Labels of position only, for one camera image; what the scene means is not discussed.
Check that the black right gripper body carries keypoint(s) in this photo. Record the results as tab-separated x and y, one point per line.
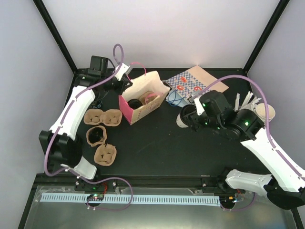
213	122

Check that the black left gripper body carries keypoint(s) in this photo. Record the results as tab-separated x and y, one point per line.
125	82

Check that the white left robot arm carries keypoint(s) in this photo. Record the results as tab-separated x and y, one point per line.
60	144

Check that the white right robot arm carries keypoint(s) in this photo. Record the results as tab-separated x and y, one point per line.
284	186

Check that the tall white paper cup stack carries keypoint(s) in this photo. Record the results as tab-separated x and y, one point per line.
262	114

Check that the blue checkered bakery paper bag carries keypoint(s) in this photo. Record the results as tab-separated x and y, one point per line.
191	81

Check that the light blue paper bag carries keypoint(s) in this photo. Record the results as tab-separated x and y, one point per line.
174	99

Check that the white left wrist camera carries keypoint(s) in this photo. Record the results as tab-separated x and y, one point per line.
120	71

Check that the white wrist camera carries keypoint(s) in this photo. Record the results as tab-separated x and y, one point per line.
200	107
120	71

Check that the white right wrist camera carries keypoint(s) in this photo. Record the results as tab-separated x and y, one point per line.
200	107

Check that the white slotted cable rail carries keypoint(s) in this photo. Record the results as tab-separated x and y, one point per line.
136	199

